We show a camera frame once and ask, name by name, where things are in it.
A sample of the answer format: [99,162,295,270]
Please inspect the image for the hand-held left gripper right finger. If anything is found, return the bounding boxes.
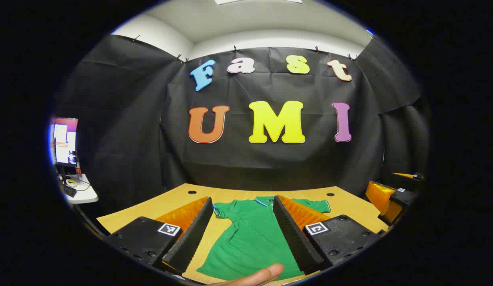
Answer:
[272,195,382,276]

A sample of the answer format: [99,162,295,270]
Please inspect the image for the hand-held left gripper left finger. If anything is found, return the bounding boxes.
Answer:
[105,196,214,276]

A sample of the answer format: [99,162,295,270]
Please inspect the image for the green T-shirt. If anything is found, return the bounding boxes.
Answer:
[196,196,331,282]

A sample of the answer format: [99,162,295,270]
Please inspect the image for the white side table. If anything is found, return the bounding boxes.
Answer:
[60,174,99,204]

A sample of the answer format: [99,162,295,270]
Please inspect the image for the computer monitor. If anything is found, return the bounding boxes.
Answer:
[50,117,79,166]

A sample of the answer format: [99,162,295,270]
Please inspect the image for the row of small backdrop clips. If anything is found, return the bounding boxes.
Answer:
[131,35,358,63]

